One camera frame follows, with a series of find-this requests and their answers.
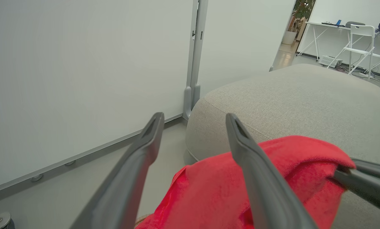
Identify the red garment with white stripes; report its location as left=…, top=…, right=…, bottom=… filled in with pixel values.
left=135, top=135, right=356, bottom=229

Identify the white plant pot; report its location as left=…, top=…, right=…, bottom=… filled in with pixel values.
left=281, top=31, right=298, bottom=45

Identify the white perforated box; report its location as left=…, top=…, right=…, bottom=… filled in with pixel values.
left=318, top=55, right=343, bottom=68

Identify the white folding table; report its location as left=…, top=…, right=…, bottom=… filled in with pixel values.
left=296, top=21, right=380, bottom=82

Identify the wide white partition panel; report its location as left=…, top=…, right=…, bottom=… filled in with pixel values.
left=0, top=0, right=195, bottom=204

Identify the green potted plant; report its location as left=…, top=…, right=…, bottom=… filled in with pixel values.
left=291, top=0, right=316, bottom=33

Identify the white folding chair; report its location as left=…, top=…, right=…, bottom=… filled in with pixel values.
left=327, top=24, right=380, bottom=79

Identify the grey sofa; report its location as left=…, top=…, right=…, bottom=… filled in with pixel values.
left=185, top=64, right=380, bottom=229

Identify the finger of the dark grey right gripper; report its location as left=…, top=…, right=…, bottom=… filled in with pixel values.
left=330, top=171, right=380, bottom=217
left=346, top=158, right=380, bottom=191

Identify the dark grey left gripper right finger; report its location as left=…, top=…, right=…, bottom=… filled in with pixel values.
left=225, top=113, right=318, bottom=229

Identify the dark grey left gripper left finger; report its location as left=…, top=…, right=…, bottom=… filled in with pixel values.
left=70, top=112, right=165, bottom=229

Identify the grey partition post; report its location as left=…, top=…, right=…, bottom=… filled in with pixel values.
left=183, top=0, right=209, bottom=121

